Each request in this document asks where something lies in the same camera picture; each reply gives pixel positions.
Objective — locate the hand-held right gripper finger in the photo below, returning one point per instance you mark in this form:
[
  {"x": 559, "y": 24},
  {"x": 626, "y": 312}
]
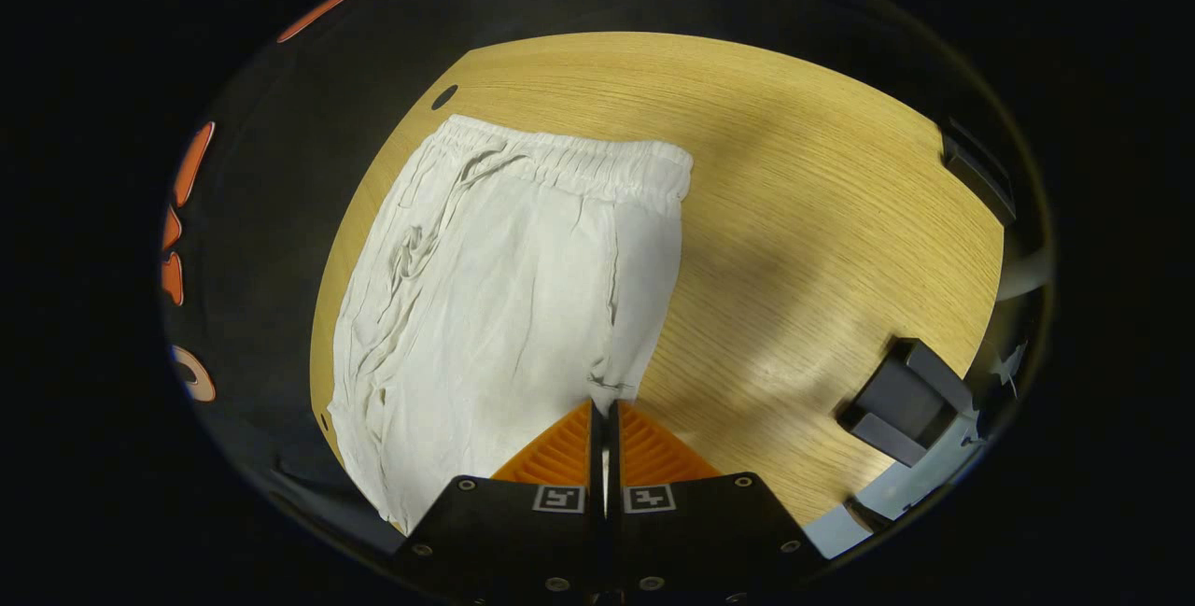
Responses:
[
  {"x": 596, "y": 466},
  {"x": 616, "y": 466}
]

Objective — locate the pale curved object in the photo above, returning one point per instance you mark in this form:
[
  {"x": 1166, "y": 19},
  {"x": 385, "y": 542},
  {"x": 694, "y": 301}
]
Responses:
[{"x": 1022, "y": 274}]

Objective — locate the white jeans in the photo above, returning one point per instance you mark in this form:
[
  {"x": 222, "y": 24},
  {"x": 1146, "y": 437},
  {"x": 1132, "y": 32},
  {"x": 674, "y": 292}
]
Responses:
[{"x": 504, "y": 307}]

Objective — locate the black flat bar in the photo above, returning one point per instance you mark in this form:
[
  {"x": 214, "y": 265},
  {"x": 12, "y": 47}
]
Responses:
[{"x": 976, "y": 172}]

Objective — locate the black angular block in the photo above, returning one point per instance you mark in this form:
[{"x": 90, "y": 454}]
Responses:
[{"x": 901, "y": 396}]

